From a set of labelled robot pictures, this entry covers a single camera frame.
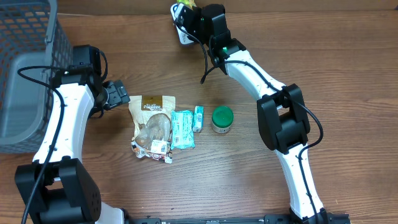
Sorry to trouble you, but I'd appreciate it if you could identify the yellow liquid bottle silver cap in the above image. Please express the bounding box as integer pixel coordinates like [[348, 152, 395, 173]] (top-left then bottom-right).
[[177, 0, 197, 9]]

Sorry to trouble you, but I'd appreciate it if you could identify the brown snack packet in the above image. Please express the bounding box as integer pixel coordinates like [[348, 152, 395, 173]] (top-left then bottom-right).
[[129, 95, 176, 164]]

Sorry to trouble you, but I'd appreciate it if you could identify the small teal white box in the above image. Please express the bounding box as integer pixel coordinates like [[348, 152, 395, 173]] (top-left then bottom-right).
[[192, 106, 204, 133]]

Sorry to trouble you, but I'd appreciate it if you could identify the green lid white jar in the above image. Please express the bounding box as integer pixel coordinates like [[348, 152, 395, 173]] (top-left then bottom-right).
[[211, 106, 234, 134]]

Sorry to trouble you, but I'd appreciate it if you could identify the teal tissue pack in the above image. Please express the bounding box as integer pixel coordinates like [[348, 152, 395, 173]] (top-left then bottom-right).
[[171, 110, 195, 149]]

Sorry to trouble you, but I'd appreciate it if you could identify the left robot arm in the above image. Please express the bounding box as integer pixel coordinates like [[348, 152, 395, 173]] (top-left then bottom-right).
[[14, 45, 132, 224]]

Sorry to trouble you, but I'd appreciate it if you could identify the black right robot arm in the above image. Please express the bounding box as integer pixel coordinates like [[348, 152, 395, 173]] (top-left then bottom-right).
[[170, 1, 328, 223]]

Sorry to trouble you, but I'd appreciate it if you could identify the white barcode scanner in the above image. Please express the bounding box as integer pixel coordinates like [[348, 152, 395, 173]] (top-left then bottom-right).
[[170, 3, 194, 45]]

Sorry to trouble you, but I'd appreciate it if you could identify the grey plastic shopping basket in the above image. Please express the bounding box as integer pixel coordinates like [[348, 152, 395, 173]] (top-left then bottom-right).
[[1, 0, 73, 154]]

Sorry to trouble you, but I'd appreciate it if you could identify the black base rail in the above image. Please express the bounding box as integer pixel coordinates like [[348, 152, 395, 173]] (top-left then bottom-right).
[[124, 213, 351, 224]]

